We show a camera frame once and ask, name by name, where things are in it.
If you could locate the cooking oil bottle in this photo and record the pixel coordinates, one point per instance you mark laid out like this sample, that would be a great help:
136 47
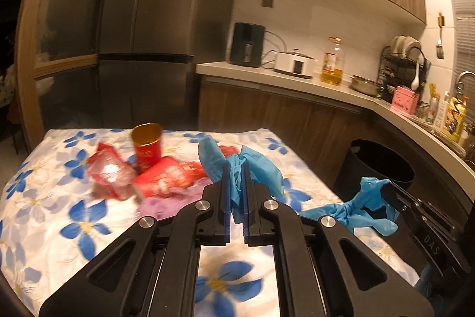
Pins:
333 62

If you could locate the upright red paper cup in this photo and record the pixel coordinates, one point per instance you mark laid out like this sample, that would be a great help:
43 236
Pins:
146 139

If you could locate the brown wall socket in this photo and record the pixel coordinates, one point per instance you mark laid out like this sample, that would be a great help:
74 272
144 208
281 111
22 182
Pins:
267 3

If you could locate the yellow detergent bottle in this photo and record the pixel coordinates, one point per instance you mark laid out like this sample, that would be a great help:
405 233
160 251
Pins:
454 119

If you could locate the hanging steel spatula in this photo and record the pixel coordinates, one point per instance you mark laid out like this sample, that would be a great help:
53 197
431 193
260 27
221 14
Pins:
439 44

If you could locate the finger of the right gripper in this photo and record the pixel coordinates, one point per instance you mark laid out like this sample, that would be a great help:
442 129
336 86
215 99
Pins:
405 203

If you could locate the black trash bin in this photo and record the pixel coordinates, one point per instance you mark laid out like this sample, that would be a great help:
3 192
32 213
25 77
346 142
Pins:
366 158

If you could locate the black air fryer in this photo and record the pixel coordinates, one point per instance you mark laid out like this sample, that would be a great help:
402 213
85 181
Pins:
247 44

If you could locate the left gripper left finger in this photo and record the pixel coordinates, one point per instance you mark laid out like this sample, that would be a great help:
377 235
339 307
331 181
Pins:
151 268

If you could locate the red translucent plastic bag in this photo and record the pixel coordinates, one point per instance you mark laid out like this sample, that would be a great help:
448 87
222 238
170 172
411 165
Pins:
110 172

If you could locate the floral blue white tablecloth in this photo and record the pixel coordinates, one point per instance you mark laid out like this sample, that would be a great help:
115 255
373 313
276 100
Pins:
54 221

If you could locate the lying red paper cup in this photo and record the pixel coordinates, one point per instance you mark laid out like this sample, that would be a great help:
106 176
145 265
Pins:
167 178

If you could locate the white rice cooker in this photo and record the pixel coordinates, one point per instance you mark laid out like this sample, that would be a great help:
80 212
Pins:
294 63

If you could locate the white kitchen countertop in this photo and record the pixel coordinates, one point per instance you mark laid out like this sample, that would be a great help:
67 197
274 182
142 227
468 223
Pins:
423 135

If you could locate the dark grey refrigerator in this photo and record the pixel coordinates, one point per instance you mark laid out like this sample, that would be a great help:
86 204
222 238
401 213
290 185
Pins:
148 55

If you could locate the black dish rack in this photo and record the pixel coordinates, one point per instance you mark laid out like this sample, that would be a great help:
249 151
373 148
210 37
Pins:
399 69

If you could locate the wooden lower cabinets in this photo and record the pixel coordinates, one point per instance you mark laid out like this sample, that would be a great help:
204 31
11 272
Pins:
320 131

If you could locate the lilac plastic bag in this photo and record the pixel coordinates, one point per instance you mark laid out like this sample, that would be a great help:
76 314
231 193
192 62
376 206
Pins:
164 207

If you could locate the white spray bottle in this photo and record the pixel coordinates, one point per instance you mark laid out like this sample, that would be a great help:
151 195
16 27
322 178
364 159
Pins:
442 109

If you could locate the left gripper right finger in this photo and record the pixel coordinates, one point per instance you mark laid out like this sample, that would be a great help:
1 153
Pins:
321 268

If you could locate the steel bowl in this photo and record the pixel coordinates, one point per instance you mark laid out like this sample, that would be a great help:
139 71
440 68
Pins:
365 86

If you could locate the pink utensil holder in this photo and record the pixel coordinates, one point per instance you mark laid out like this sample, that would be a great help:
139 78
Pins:
404 101

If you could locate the wooden framed glass door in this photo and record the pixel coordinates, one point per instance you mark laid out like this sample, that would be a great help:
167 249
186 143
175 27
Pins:
56 57

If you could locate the crumpled red plastic wrapper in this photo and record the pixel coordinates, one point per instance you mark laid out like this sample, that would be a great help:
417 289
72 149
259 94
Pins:
228 150

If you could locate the blue rubber glove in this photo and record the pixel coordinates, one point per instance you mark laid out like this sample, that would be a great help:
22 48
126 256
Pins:
366 209
262 170

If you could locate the chrome sink faucet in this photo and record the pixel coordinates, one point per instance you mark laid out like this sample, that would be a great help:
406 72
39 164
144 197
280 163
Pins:
459 86

